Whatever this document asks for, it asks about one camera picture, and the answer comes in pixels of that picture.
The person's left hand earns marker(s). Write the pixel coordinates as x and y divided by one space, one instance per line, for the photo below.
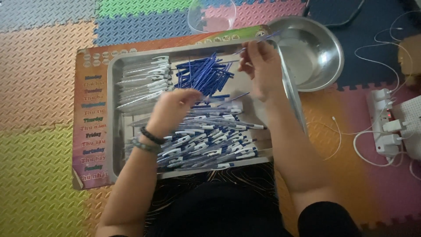
169 110

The person's right hand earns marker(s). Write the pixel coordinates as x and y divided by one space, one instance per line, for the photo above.
266 70

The person's right fingers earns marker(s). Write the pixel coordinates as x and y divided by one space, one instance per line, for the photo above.
251 59

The person's left fingers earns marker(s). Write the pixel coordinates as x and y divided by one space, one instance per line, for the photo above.
189 96

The single blue ink refill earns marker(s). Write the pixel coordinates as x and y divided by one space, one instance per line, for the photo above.
268 37

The pile of blue pen refills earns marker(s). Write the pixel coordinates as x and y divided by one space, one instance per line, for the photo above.
204 74

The row of clear pen barrels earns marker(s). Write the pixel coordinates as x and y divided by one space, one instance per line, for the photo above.
144 84

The heap of assembled blue-white pens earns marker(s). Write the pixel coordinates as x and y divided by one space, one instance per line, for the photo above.
210 141

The clear plastic bowl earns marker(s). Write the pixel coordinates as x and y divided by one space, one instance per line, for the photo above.
212 16

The round steel bowl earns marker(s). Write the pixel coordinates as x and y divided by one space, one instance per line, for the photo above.
312 56

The rectangular steel tray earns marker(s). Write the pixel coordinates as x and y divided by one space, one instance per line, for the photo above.
115 115

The colourful weekday board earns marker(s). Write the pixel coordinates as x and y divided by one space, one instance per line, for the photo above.
92 121

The white charger plug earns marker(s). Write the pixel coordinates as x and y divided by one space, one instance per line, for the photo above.
389 139
381 94
392 125

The white power strip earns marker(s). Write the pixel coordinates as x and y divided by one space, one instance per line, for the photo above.
378 125

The brown cardboard piece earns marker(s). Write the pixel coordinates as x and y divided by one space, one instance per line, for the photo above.
410 59

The white perforated box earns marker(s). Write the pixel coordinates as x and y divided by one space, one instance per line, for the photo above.
411 125

